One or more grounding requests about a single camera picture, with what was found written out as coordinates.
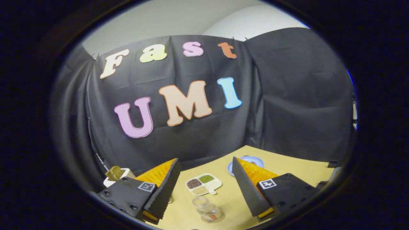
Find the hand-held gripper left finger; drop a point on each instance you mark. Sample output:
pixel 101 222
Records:
pixel 166 188

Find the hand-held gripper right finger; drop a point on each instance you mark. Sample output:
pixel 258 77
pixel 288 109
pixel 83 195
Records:
pixel 246 188

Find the blue round coaster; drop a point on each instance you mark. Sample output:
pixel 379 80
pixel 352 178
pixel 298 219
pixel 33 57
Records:
pixel 255 161

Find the clear glass cup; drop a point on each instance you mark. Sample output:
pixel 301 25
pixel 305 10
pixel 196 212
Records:
pixel 200 202

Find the clear juice bottle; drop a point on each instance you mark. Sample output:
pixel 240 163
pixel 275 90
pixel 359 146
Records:
pixel 213 216

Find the white divided dish with beans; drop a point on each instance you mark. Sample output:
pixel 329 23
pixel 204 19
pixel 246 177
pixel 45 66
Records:
pixel 204 184

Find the white square container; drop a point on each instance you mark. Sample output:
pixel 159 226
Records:
pixel 127 174

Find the wooden table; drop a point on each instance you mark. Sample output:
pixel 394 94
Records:
pixel 290 167

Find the brown wooden pieces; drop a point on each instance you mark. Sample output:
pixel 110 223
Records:
pixel 114 173

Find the black table clamp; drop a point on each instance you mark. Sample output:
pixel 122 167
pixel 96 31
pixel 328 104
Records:
pixel 334 164

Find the black backdrop cloth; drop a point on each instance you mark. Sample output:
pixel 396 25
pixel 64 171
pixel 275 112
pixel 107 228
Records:
pixel 287 95

